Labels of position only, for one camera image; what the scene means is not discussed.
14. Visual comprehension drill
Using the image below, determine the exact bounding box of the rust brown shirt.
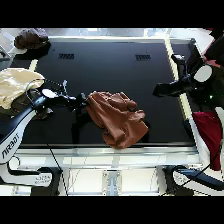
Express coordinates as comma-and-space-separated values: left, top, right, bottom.
85, 91, 150, 150

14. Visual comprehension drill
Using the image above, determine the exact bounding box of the red garment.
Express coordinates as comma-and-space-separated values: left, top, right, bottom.
192, 111, 224, 172

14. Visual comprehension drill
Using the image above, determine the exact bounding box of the black garment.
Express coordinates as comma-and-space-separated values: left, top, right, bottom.
203, 29, 224, 68

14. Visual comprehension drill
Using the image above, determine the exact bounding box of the dark brown garment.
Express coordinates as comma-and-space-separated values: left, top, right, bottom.
13, 28, 51, 51

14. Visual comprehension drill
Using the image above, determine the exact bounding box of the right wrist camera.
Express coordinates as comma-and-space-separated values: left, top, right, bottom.
171, 53, 187, 81

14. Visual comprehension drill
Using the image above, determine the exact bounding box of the cream garment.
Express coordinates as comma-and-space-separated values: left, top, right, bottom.
0, 67, 46, 111

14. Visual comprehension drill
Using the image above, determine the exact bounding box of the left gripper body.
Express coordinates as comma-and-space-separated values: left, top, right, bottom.
65, 93, 89, 112

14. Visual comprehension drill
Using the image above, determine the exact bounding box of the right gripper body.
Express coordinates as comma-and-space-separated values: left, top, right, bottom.
153, 78, 191, 99

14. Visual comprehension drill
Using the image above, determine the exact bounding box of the silver frame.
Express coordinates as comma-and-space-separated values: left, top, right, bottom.
0, 29, 214, 197

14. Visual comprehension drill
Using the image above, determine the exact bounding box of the black cable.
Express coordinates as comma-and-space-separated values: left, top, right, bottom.
179, 144, 224, 191
45, 143, 69, 197

